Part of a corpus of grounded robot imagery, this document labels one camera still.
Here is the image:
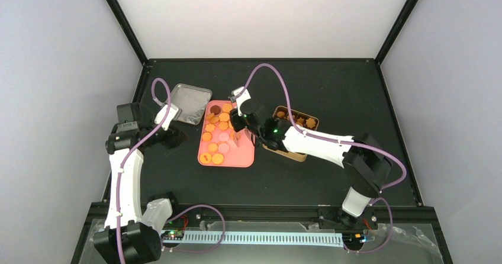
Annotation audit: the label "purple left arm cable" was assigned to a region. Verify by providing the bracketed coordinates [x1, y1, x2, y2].
[115, 78, 227, 264]

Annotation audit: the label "flower-shaped tan cookie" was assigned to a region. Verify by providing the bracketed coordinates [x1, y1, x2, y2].
[305, 117, 317, 129]

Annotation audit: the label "gold cookie tin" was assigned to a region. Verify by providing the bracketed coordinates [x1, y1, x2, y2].
[262, 105, 319, 162]

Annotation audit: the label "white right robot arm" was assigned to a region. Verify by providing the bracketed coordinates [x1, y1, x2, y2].
[230, 102, 392, 228]

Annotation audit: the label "pink plastic tray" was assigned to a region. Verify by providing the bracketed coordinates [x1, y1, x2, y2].
[197, 100, 255, 168]

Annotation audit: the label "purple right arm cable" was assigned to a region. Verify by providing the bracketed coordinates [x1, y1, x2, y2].
[241, 63, 408, 255]

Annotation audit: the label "pink sandwich cookie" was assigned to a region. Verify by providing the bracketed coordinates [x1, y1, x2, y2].
[218, 132, 230, 142]
[218, 143, 230, 154]

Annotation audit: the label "yellow biscuit red cross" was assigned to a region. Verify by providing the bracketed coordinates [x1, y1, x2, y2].
[198, 152, 212, 165]

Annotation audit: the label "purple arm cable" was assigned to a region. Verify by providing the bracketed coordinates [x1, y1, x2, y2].
[115, 78, 227, 264]
[241, 63, 408, 255]

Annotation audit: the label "silver metal tin lid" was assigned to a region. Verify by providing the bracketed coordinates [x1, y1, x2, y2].
[171, 83, 213, 125]

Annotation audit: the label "metal tongs white handles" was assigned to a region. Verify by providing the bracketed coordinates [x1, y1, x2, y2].
[230, 130, 241, 148]

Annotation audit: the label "dark chocolate round cookie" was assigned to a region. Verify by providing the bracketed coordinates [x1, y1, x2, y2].
[210, 105, 221, 116]

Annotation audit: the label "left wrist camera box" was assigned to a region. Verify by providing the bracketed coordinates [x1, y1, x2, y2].
[154, 104, 182, 131]

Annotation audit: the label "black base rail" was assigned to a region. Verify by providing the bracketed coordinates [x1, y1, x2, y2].
[88, 202, 379, 231]

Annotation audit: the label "white slotted cable duct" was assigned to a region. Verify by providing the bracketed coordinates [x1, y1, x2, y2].
[163, 231, 343, 247]

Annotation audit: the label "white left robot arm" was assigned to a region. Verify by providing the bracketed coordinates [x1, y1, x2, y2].
[94, 103, 182, 263]

